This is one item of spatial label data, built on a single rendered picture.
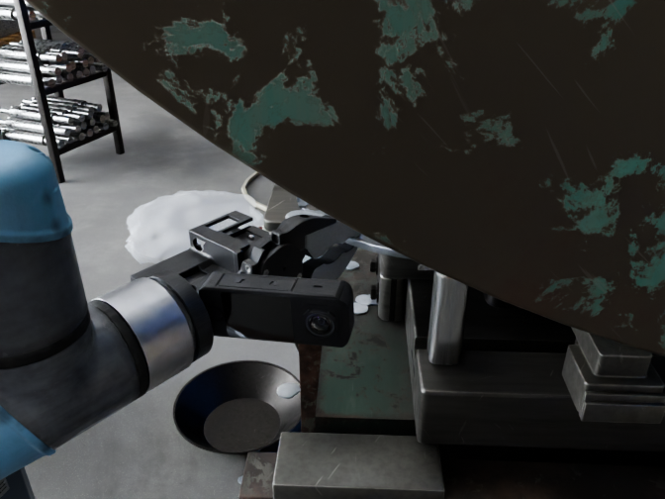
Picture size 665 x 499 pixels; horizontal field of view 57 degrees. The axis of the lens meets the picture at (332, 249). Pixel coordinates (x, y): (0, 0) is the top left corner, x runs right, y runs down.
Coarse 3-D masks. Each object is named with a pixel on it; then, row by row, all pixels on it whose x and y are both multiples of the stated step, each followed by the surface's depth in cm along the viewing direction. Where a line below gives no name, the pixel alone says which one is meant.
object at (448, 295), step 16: (432, 288) 52; (448, 288) 50; (464, 288) 49; (432, 304) 51; (448, 304) 50; (464, 304) 50; (432, 320) 52; (448, 320) 51; (464, 320) 51; (432, 336) 52; (448, 336) 52; (432, 352) 53; (448, 352) 53
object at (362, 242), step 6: (300, 204) 64; (306, 204) 64; (306, 210) 63; (312, 210) 63; (360, 234) 58; (348, 240) 56; (354, 240) 56; (360, 240) 57; (366, 240) 57; (372, 240) 57; (354, 246) 56; (360, 246) 56; (366, 246) 55; (372, 246) 55; (378, 246) 55; (384, 246) 56; (378, 252) 55; (384, 252) 55; (390, 252) 55; (396, 252) 54
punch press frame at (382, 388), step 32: (352, 288) 75; (384, 320) 70; (352, 352) 64; (384, 352) 64; (320, 384) 60; (352, 384) 60; (384, 384) 60; (320, 416) 56; (352, 416) 56; (384, 416) 56; (448, 448) 57; (480, 448) 57; (512, 448) 57; (544, 448) 57
